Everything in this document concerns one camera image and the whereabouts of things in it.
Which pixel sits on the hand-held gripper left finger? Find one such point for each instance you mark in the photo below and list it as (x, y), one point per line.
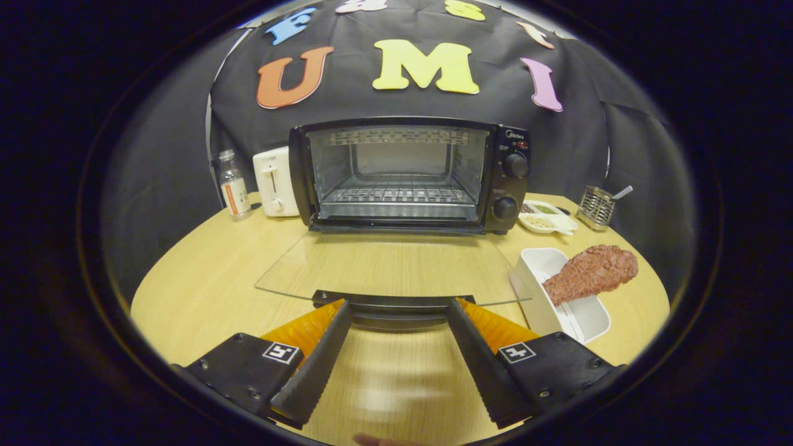
(316, 371)

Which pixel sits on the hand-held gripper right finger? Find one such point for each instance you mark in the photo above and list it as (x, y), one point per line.
(483, 371)

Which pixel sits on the brown meat piece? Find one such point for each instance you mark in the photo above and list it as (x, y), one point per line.
(588, 272)

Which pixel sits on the black toaster oven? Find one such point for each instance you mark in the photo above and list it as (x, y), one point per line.
(514, 186)

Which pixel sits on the white pop-up toaster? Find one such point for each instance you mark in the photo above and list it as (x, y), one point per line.
(276, 179)

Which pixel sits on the white rectangular tray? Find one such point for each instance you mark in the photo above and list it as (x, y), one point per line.
(588, 319)

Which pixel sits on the white divided condiment dish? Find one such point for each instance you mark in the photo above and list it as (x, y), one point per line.
(548, 220)

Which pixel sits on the clear glass bottle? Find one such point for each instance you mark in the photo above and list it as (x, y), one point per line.
(234, 192)

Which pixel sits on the metal spoon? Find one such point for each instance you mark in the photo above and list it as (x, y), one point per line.
(622, 192)

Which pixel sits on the black backdrop cloth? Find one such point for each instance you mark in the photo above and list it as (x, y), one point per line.
(372, 102)

